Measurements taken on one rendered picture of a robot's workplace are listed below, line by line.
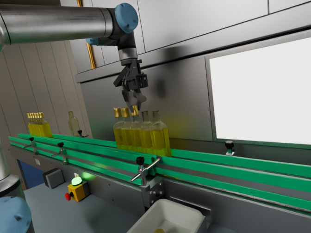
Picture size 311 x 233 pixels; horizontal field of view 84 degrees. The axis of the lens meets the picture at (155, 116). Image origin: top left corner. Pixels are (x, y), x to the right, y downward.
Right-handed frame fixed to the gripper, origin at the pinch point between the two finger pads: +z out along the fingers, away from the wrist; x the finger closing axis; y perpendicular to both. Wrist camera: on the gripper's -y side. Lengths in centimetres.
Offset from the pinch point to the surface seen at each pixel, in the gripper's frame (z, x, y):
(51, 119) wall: 25, 74, -274
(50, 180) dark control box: 35, -22, -54
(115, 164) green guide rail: 20.6, -13.7, -2.8
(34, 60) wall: -77, 72, -274
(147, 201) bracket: 31.4, -15.7, 13.3
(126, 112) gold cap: 1.2, -1.2, -4.3
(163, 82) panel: -9.0, 11.8, 9.2
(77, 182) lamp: 31.5, -19.5, -28.0
